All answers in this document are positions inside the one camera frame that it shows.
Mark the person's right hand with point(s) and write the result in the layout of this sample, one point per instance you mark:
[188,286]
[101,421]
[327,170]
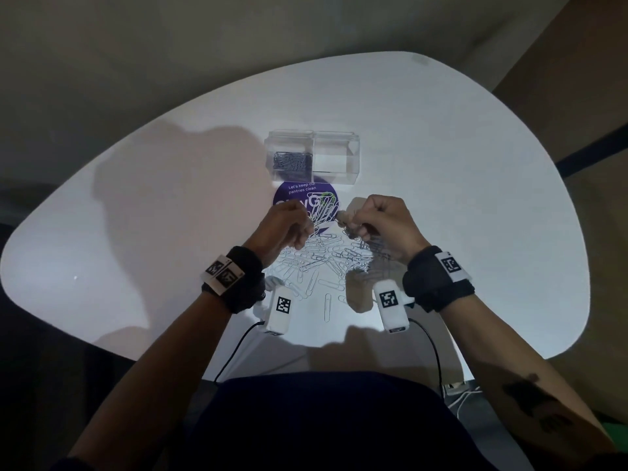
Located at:
[392,225]

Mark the person's left hand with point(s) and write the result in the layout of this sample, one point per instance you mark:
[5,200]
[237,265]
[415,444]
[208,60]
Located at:
[279,230]

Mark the pile of mixed paper clips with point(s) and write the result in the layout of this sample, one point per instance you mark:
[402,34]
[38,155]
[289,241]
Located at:
[333,259]

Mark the cluster of sorted blue clips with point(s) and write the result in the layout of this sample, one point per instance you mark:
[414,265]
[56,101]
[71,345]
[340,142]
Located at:
[293,161]

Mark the clear plastic two-compartment box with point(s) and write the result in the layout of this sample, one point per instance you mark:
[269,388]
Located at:
[336,159]

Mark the person's right forearm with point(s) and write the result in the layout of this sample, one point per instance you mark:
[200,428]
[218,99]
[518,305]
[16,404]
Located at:
[530,382]

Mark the person's left forearm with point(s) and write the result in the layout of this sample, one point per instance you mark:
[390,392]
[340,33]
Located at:
[152,387]

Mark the person's dark blue clothing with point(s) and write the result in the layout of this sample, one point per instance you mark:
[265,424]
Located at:
[338,426]

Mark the round purple sticker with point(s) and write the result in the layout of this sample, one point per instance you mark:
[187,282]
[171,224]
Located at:
[299,193]

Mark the black left wristband with markers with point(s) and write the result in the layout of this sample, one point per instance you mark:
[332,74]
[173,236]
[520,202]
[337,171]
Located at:
[233,279]

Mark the black wristband with markers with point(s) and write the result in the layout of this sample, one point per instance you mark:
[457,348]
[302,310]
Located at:
[436,279]
[233,279]

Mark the black right wristband with markers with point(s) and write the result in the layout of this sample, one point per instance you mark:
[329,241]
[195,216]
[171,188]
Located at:
[436,279]

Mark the black bar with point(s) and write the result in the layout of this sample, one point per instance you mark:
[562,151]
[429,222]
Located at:
[591,152]

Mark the green object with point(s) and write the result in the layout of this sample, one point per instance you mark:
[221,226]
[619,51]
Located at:
[615,429]

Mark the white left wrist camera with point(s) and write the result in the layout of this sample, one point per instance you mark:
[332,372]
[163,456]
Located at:
[279,309]

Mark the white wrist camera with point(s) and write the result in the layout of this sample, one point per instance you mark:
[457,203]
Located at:
[390,306]
[279,309]

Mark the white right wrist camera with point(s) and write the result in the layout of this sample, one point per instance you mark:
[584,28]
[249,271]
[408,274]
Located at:
[390,306]

